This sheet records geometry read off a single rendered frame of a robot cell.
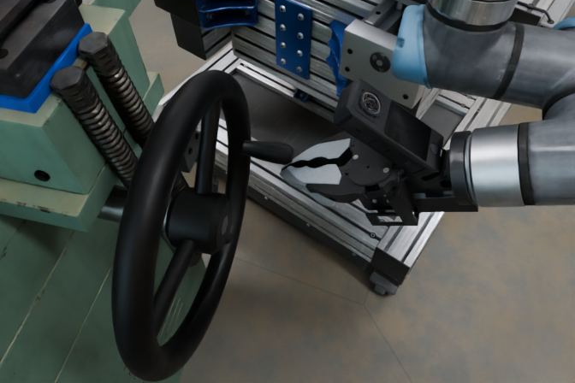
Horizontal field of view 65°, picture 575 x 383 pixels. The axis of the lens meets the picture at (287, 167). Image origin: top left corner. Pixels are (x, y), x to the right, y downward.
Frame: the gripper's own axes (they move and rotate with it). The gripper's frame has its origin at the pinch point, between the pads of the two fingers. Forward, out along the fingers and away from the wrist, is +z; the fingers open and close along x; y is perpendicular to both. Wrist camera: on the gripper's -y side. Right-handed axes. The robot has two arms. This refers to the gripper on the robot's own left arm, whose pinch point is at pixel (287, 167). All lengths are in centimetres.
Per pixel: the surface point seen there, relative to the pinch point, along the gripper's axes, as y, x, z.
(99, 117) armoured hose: -20.5, -10.4, 2.4
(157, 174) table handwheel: -18.3, -14.8, -5.0
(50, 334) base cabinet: -1.0, -23.5, 24.7
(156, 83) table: -15.3, 0.1, 7.8
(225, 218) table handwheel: -5.9, -10.6, 0.1
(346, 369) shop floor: 75, -5, 23
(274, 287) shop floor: 64, 10, 44
